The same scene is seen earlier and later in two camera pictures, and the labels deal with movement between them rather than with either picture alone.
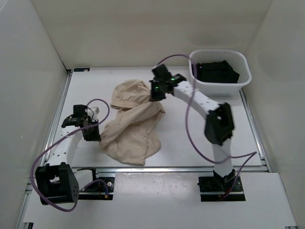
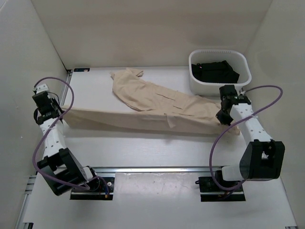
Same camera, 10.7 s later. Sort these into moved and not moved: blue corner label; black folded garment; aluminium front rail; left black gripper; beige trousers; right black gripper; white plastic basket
Moved: beige trousers; right black gripper; left black gripper
Not moved: black folded garment; white plastic basket; blue corner label; aluminium front rail
